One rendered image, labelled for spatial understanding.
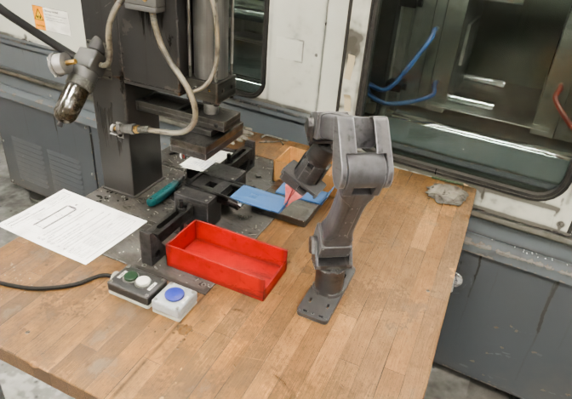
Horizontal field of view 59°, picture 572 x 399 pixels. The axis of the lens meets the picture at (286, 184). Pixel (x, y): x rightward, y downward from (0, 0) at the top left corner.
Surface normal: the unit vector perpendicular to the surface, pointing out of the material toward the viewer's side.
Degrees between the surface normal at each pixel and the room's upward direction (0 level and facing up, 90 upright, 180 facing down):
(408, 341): 0
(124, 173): 90
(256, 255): 90
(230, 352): 0
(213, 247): 0
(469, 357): 90
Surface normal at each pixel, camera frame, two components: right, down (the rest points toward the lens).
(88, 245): 0.07, -0.88
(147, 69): -0.42, 0.43
